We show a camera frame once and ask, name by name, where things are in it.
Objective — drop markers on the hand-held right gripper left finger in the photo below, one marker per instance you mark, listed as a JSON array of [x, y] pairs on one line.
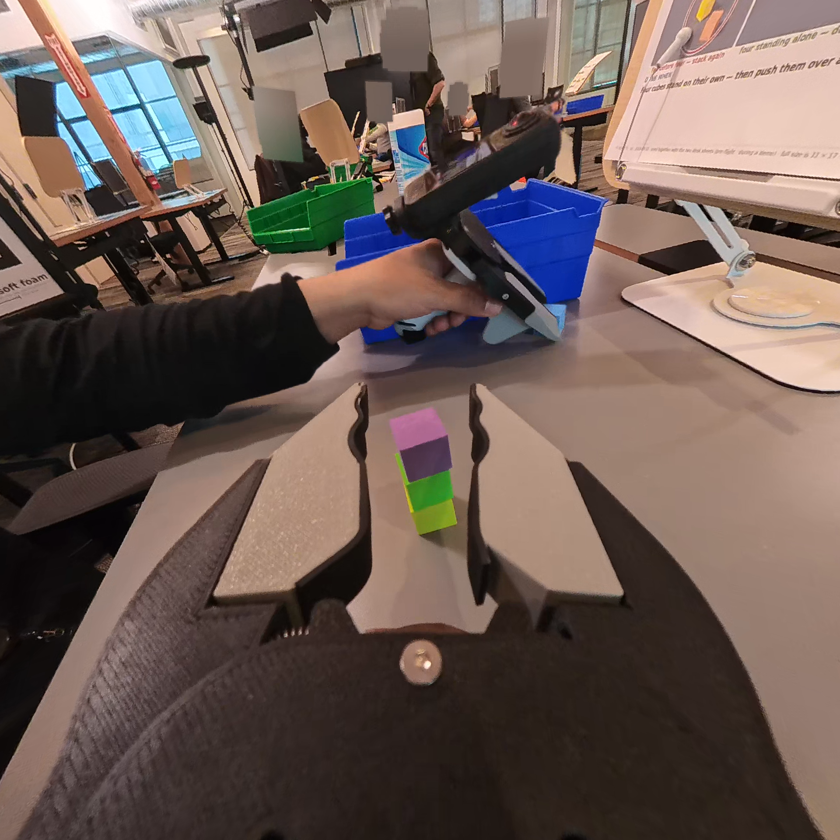
[[295, 525]]

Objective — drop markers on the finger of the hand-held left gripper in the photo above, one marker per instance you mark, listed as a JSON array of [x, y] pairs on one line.
[[505, 331], [541, 308]]

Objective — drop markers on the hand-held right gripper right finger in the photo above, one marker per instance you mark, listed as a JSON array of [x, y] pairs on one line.
[[544, 525]]

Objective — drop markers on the blue foam cube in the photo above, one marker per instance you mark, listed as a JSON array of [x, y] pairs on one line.
[[559, 315]]

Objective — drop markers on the yellow foam cube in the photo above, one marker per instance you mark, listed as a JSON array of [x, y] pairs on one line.
[[436, 518]]

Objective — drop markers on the green foam cube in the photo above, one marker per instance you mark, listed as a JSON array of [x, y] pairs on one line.
[[430, 489]]

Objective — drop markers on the purple foam cube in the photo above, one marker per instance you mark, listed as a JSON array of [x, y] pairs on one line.
[[423, 443]]

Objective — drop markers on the person's left forearm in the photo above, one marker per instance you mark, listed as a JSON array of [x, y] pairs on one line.
[[164, 361]]

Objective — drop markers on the person's left hand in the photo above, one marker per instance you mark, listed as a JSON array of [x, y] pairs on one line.
[[394, 289]]

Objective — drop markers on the blue plastic bin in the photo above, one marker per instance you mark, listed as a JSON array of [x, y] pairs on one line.
[[558, 243], [584, 103]]

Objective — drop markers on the yellow-blue wipes canister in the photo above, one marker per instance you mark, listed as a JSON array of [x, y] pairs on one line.
[[407, 151]]

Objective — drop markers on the rounded wooden board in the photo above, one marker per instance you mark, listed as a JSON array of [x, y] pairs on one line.
[[52, 164], [328, 131]]

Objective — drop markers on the black screen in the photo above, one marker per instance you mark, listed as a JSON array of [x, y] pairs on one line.
[[344, 92]]

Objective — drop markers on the green plastic bin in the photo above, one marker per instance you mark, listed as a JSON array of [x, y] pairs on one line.
[[308, 216]]

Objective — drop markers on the black studio light panel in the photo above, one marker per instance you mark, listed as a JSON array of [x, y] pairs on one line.
[[282, 23]]

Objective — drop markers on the white instruction sheet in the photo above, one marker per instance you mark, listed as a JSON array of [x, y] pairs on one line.
[[722, 111]]

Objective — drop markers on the person's dark clothing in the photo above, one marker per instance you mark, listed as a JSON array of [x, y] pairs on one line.
[[39, 623]]

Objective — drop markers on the wooden desk black legs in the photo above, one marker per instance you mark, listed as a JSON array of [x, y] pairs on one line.
[[184, 200]]

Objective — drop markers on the black easel stand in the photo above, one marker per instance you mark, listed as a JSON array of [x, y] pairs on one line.
[[59, 262]]

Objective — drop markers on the framed marker sign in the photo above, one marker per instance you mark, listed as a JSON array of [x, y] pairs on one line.
[[26, 289]]

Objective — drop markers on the wooden diagonal beam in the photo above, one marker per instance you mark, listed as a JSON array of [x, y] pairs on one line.
[[72, 72]]

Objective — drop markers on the black square panel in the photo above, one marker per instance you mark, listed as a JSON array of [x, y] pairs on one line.
[[36, 108]]

